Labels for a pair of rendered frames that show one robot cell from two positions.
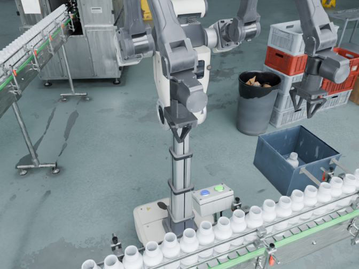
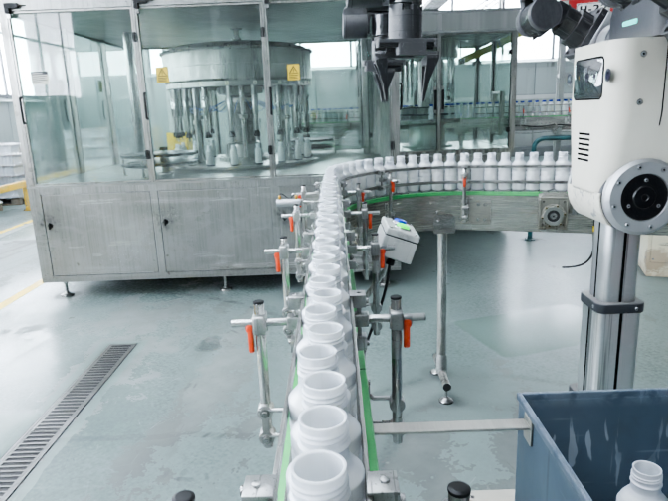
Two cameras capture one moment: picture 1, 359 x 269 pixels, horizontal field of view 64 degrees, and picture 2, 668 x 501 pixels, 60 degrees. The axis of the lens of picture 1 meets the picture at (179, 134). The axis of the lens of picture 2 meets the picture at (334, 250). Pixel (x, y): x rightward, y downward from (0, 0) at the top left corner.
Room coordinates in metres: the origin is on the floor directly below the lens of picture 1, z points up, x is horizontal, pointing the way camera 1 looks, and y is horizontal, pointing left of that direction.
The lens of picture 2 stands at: (1.12, -1.43, 1.39)
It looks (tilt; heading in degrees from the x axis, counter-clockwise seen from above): 14 degrees down; 112
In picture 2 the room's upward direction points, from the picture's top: 2 degrees counter-clockwise
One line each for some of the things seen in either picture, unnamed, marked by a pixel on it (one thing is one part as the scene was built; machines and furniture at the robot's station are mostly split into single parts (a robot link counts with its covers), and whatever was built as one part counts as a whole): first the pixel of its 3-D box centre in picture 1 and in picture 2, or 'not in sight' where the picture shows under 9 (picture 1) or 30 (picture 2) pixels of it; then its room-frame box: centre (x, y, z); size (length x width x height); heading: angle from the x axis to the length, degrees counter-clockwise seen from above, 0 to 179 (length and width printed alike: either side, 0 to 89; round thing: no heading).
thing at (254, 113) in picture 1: (255, 104); not in sight; (2.86, -0.86, 0.32); 0.45 x 0.45 x 0.64
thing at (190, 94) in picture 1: (187, 80); (366, 11); (0.65, -0.02, 1.61); 0.12 x 0.09 x 0.12; 24
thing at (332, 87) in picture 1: (326, 79); not in sight; (3.52, -1.94, 0.33); 0.61 x 0.41 x 0.22; 115
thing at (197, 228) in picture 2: not in sight; (238, 134); (-1.84, 3.47, 1.18); 2.88 x 2.73 x 2.35; 22
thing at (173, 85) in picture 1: (181, 87); (380, 26); (0.68, 0.00, 1.57); 0.07 x 0.06 x 0.07; 24
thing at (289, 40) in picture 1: (302, 36); not in sight; (3.16, -1.33, 1.00); 0.61 x 0.41 x 0.22; 119
